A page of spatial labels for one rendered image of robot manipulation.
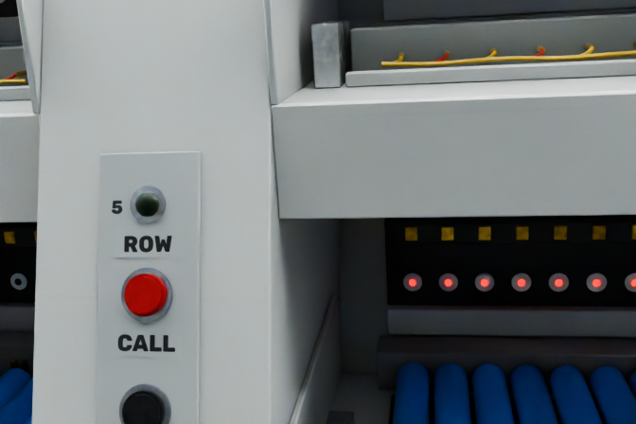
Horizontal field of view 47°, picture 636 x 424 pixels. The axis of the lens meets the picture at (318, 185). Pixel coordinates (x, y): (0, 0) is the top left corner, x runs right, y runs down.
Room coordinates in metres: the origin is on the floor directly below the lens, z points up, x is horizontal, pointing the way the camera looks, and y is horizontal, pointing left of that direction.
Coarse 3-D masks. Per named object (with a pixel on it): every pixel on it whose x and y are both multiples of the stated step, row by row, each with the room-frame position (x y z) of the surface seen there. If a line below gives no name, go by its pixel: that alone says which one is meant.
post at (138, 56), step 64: (64, 0) 0.29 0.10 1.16; (128, 0) 0.28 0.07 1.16; (192, 0) 0.28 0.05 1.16; (256, 0) 0.28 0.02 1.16; (64, 64) 0.29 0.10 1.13; (128, 64) 0.28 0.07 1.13; (192, 64) 0.28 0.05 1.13; (256, 64) 0.28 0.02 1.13; (64, 128) 0.29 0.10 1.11; (128, 128) 0.28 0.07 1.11; (192, 128) 0.28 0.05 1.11; (256, 128) 0.28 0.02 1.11; (64, 192) 0.29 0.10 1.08; (256, 192) 0.28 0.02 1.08; (64, 256) 0.29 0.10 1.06; (256, 256) 0.28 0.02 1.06; (320, 256) 0.39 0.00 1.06; (64, 320) 0.29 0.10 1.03; (256, 320) 0.27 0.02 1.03; (320, 320) 0.39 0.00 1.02; (64, 384) 0.29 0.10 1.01; (256, 384) 0.27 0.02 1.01
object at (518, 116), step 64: (320, 0) 0.38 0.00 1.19; (384, 0) 0.44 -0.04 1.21; (448, 0) 0.43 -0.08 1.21; (512, 0) 0.43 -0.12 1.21; (576, 0) 0.42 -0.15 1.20; (320, 64) 0.32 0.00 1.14; (384, 64) 0.32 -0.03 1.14; (448, 64) 0.32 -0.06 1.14; (512, 64) 0.31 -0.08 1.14; (576, 64) 0.30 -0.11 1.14; (320, 128) 0.27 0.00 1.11; (384, 128) 0.27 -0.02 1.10; (448, 128) 0.27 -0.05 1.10; (512, 128) 0.26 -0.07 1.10; (576, 128) 0.26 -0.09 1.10; (320, 192) 0.28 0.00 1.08; (384, 192) 0.28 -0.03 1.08; (448, 192) 0.27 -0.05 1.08; (512, 192) 0.27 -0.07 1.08; (576, 192) 0.27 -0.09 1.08
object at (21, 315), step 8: (0, 304) 0.48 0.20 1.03; (8, 304) 0.48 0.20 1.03; (16, 304) 0.48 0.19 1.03; (24, 304) 0.48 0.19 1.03; (32, 304) 0.47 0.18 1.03; (0, 312) 0.48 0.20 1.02; (8, 312) 0.47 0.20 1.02; (16, 312) 0.47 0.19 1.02; (24, 312) 0.47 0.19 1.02; (32, 312) 0.47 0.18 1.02; (0, 320) 0.48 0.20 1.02; (8, 320) 0.48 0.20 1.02; (16, 320) 0.48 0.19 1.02; (24, 320) 0.47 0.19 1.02; (32, 320) 0.47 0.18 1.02; (0, 328) 0.48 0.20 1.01; (8, 328) 0.48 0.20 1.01; (16, 328) 0.48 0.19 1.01; (24, 328) 0.48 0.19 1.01; (32, 328) 0.48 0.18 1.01
